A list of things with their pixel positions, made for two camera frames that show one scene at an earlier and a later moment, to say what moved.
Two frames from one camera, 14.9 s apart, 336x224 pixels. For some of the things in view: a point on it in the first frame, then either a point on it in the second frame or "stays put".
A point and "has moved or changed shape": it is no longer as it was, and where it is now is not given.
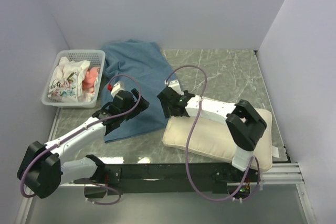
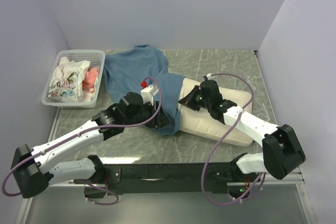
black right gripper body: x=167 y=111 → x=206 y=103
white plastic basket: x=96 y=59 stays put
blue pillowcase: x=124 y=61 has moved or changed shape
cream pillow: x=216 y=139 has moved or changed shape
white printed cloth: x=66 y=84 stays put
